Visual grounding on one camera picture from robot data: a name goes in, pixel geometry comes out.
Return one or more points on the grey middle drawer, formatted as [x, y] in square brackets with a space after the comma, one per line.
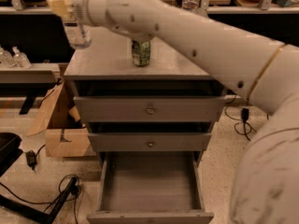
[105, 142]

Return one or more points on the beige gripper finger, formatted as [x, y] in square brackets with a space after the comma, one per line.
[62, 8]

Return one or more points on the grey top drawer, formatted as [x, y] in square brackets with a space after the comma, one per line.
[149, 109]

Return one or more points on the green soda can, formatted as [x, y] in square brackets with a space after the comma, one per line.
[141, 53]

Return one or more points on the open cardboard box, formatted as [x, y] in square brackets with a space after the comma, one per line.
[64, 135]

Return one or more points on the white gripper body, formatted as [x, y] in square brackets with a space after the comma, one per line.
[78, 4]

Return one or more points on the black power adapter left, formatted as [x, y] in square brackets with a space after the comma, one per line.
[31, 159]

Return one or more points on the black power adapter right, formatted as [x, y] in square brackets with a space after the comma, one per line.
[244, 114]

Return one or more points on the small plastic bottle white cap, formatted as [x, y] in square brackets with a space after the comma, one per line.
[78, 35]

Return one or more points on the black bin left edge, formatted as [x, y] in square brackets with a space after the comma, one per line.
[9, 150]

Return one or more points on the black power adapter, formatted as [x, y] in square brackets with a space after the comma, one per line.
[31, 159]
[244, 114]

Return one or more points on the grey open bottom drawer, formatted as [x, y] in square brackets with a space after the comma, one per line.
[150, 188]

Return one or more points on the grey wooden drawer cabinet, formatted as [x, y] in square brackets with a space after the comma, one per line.
[106, 69]

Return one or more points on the clear sanitizer bottle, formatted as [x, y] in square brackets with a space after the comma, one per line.
[21, 59]
[6, 58]

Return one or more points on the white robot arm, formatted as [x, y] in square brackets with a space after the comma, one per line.
[258, 69]

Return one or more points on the clear sanitizer bottle right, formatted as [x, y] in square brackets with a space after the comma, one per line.
[21, 59]

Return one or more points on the clear sanitizer bottle left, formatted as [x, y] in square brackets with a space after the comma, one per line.
[6, 58]

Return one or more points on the clear water bottle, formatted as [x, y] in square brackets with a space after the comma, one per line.
[190, 5]

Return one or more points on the black stand leg left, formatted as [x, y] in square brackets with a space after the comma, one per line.
[46, 212]

